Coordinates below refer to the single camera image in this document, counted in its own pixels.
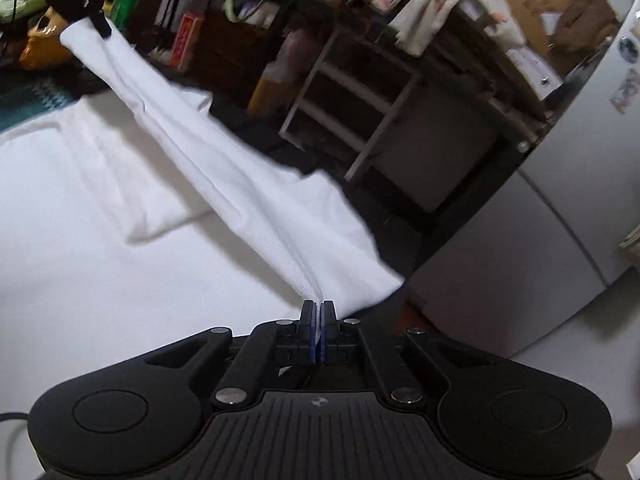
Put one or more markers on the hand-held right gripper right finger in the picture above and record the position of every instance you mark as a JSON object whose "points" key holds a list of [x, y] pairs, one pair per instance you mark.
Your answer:
{"points": [[327, 330]]}

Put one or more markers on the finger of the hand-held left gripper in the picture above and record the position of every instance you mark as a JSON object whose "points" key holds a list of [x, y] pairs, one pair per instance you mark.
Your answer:
{"points": [[101, 24]]}

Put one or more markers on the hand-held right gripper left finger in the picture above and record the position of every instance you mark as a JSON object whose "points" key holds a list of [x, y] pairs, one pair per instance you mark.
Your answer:
{"points": [[312, 330]]}

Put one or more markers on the green box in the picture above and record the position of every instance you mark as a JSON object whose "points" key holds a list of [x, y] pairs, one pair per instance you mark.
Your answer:
{"points": [[126, 5]]}

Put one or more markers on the red box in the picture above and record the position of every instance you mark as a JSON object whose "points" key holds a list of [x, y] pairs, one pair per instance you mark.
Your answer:
{"points": [[186, 42]]}

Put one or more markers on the green cutting mat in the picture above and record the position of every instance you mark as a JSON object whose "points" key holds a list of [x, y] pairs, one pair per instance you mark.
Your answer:
{"points": [[35, 102]]}

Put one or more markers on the yellow-orange box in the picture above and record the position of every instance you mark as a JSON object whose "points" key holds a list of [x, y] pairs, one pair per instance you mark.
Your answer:
{"points": [[266, 90]]}

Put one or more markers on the white sheet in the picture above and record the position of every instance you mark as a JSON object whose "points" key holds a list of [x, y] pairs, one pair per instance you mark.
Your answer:
{"points": [[125, 300]]}

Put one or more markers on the white shelf rack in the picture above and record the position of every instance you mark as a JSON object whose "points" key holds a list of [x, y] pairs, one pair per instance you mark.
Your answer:
{"points": [[350, 105]]}

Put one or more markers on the dark wooden desk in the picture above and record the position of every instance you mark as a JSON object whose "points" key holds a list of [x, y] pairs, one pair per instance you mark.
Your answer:
{"points": [[450, 125]]}

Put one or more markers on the white refrigerator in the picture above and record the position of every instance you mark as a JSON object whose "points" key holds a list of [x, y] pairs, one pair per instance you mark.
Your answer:
{"points": [[550, 210]]}

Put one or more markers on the patterned white cloth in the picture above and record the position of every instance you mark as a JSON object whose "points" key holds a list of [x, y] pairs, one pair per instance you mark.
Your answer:
{"points": [[435, 10]]}

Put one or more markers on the picture fridge magnet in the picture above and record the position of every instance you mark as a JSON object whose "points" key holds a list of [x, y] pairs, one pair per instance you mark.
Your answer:
{"points": [[627, 91]]}

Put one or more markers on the cardboard box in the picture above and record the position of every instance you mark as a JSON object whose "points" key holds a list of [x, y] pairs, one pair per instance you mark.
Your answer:
{"points": [[565, 10]]}

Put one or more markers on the round fridge magnet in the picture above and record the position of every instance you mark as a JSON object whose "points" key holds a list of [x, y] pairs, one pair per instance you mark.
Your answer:
{"points": [[630, 49]]}

